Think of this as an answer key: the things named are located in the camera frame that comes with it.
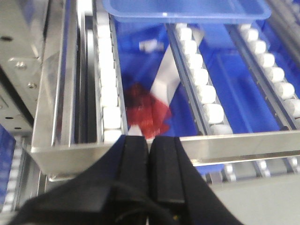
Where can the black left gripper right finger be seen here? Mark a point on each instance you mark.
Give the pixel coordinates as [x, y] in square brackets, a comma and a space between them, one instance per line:
[178, 187]

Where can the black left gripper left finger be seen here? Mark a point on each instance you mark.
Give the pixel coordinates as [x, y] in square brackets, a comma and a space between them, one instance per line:
[110, 192]

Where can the blue plastic tray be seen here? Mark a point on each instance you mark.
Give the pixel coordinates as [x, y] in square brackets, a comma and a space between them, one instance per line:
[188, 11]

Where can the left white roller track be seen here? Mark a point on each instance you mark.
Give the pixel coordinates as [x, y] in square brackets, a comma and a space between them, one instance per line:
[110, 107]

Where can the white roller track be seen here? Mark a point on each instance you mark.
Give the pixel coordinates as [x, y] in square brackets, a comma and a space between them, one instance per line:
[277, 92]
[207, 111]
[110, 107]

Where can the red plastic bag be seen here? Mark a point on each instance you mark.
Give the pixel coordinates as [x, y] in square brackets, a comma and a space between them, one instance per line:
[146, 111]

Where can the middle white roller track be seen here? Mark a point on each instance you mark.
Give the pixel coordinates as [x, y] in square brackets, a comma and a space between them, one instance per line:
[207, 111]

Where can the right white roller track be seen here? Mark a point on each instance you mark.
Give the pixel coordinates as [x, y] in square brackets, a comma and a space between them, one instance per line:
[277, 92]

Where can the blue lower bin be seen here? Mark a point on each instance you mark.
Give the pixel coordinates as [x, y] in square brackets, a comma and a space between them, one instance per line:
[146, 57]

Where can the steel flow rack frame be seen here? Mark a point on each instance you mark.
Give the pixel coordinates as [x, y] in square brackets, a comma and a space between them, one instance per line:
[64, 141]

